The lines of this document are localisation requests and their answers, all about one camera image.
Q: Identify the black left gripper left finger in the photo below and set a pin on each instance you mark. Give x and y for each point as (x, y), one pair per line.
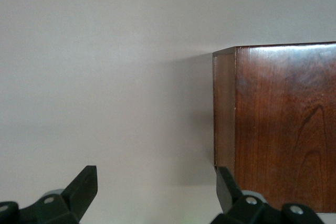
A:
(78, 197)

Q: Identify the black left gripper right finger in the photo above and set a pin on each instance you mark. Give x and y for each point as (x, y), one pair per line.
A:
(228, 195)

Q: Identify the dark red wooden cabinet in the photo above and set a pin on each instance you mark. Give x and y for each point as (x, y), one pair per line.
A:
(275, 116)

